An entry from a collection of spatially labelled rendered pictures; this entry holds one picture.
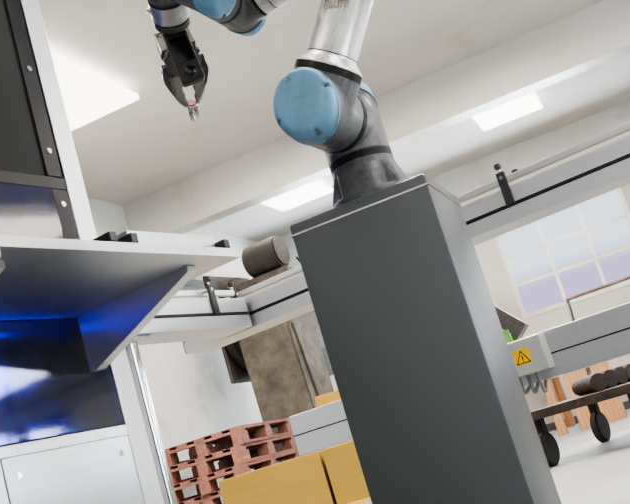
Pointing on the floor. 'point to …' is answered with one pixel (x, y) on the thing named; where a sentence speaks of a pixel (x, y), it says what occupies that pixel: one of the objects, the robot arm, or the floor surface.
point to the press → (277, 345)
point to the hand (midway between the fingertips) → (191, 102)
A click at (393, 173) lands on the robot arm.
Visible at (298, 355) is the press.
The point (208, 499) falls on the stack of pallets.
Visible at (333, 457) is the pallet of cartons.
